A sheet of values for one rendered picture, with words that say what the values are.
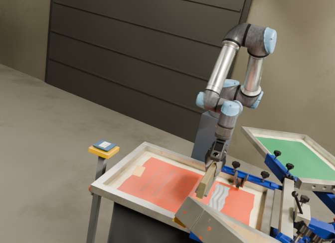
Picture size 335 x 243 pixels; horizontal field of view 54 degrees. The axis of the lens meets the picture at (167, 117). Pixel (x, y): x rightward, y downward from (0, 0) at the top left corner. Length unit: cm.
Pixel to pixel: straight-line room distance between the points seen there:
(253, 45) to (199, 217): 130
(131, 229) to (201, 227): 116
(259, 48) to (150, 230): 101
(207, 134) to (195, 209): 156
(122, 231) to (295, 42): 306
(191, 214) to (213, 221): 4
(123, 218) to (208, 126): 78
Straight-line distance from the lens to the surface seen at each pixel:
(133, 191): 160
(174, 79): 453
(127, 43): 487
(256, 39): 170
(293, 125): 422
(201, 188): 143
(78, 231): 281
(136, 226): 163
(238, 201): 174
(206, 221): 51
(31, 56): 633
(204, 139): 208
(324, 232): 166
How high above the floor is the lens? 184
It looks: 20 degrees down
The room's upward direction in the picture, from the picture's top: 12 degrees clockwise
